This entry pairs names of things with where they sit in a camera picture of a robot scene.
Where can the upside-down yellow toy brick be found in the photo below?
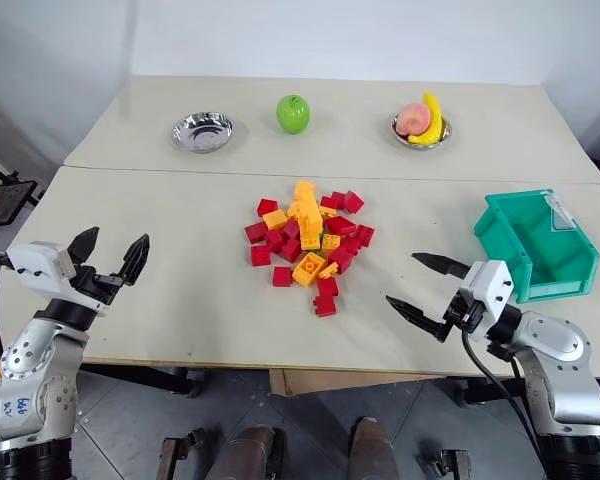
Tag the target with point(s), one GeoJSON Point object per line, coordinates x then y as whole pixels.
{"type": "Point", "coordinates": [308, 269]}

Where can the dark rounded shape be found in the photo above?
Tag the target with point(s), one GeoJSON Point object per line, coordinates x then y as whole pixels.
{"type": "Point", "coordinates": [250, 452]}
{"type": "Point", "coordinates": [372, 450]}

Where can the green toy apple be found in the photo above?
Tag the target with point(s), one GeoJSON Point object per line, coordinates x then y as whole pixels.
{"type": "Point", "coordinates": [293, 115]}

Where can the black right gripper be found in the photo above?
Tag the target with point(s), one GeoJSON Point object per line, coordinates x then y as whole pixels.
{"type": "Point", "coordinates": [464, 312]}

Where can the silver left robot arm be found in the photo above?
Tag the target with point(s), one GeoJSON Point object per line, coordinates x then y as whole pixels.
{"type": "Point", "coordinates": [35, 370]}

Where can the small yellow building block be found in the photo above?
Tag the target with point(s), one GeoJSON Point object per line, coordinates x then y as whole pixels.
{"type": "Point", "coordinates": [328, 270]}
{"type": "Point", "coordinates": [328, 211]}

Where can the steel fruit bowl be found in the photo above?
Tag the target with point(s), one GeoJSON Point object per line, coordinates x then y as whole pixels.
{"type": "Point", "coordinates": [445, 132]}

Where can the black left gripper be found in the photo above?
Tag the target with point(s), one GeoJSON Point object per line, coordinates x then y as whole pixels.
{"type": "Point", "coordinates": [94, 289]}

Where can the green plastic bin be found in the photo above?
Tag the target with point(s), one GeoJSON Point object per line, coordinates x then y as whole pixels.
{"type": "Point", "coordinates": [540, 250]}

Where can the yellow toy banana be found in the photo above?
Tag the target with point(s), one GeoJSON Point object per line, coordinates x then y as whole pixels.
{"type": "Point", "coordinates": [434, 117]}

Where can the black table base beam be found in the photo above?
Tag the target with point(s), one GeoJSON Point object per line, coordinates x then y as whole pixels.
{"type": "Point", "coordinates": [490, 390]}
{"type": "Point", "coordinates": [145, 377]}

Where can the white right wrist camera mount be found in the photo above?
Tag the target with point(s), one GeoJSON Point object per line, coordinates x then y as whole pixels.
{"type": "Point", "coordinates": [492, 290]}

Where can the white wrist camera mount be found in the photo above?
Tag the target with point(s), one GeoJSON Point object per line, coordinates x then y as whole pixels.
{"type": "Point", "coordinates": [35, 265]}
{"type": "Point", "coordinates": [492, 290]}

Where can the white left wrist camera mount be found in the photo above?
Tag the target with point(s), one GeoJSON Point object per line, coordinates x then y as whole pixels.
{"type": "Point", "coordinates": [35, 265]}

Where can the brown cardboard sheet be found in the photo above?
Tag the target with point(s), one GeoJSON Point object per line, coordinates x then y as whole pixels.
{"type": "Point", "coordinates": [340, 381]}

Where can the pink toy peach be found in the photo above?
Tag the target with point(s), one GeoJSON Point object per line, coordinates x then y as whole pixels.
{"type": "Point", "coordinates": [414, 120]}

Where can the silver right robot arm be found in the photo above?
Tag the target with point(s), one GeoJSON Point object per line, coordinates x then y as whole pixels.
{"type": "Point", "coordinates": [560, 370]}

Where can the empty steel bowl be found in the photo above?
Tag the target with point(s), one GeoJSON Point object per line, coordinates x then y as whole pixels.
{"type": "Point", "coordinates": [202, 132]}

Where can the red plastic toy brick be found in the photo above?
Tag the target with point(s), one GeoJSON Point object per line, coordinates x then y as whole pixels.
{"type": "Point", "coordinates": [327, 298]}

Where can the clear label card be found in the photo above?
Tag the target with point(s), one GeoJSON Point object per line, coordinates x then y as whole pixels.
{"type": "Point", "coordinates": [560, 215]}

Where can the black metal stand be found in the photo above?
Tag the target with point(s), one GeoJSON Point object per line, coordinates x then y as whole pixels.
{"type": "Point", "coordinates": [2, 200]}

